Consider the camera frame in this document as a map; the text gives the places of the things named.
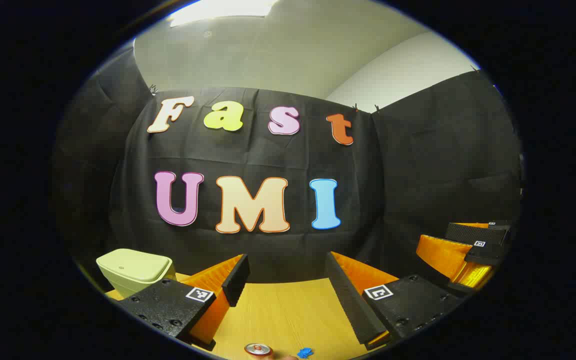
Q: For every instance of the green desktop garbage bin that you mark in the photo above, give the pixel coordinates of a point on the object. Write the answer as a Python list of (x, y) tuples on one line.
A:
[(133, 272)]

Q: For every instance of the red pop can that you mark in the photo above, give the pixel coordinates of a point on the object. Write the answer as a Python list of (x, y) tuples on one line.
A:
[(258, 349)]

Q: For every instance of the blue paper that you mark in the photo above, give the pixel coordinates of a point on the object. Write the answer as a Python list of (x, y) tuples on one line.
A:
[(305, 353)]

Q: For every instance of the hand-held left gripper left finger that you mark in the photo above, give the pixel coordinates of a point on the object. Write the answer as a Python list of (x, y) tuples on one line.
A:
[(237, 280)]

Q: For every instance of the ceiling light panel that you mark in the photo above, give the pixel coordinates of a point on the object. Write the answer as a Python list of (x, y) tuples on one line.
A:
[(218, 10)]

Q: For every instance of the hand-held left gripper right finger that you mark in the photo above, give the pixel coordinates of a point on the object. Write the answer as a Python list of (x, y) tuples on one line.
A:
[(345, 300)]

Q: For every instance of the wooden desktop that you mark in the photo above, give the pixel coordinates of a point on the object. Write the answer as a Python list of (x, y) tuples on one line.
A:
[(288, 310)]

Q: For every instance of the black backdrop cloth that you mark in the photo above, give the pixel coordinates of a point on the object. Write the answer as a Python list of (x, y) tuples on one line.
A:
[(418, 175)]

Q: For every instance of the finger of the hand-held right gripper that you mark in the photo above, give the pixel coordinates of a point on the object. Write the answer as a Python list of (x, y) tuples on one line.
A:
[(473, 232), (443, 255)]

